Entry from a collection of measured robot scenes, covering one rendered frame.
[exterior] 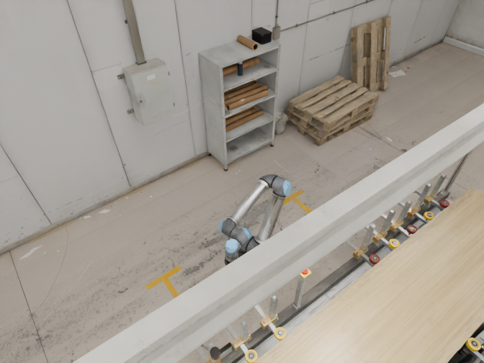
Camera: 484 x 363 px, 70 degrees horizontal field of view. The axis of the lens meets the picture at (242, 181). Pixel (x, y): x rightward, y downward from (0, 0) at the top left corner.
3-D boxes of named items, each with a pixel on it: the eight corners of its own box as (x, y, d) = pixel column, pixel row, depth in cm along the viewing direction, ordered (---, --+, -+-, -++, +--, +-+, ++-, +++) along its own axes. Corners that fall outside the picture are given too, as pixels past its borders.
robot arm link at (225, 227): (266, 166, 285) (215, 225, 252) (279, 173, 280) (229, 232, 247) (266, 176, 294) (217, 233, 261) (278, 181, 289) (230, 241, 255)
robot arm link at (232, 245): (240, 241, 241) (232, 251, 235) (241, 251, 250) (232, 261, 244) (230, 235, 245) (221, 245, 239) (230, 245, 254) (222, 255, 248)
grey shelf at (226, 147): (207, 155, 507) (197, 52, 397) (255, 132, 545) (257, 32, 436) (225, 171, 482) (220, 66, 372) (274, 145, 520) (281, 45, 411)
